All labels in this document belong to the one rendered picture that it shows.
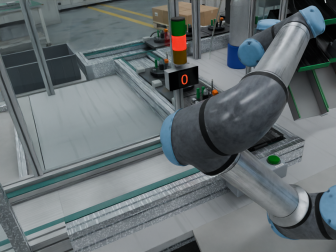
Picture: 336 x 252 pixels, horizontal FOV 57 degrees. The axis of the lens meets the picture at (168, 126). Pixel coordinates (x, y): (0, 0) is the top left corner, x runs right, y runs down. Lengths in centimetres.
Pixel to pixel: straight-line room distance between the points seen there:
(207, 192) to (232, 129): 58
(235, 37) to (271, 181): 146
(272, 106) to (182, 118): 17
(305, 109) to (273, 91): 81
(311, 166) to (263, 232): 39
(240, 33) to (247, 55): 120
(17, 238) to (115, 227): 28
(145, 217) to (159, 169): 22
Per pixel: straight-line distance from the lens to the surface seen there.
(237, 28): 208
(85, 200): 111
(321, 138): 149
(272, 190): 76
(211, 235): 102
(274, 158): 114
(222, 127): 53
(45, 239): 98
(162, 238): 102
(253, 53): 89
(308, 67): 127
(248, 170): 69
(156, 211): 102
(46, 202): 115
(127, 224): 101
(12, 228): 86
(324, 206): 84
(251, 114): 53
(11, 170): 147
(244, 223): 106
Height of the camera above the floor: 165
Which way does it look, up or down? 32 degrees down
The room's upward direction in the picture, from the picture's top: 5 degrees counter-clockwise
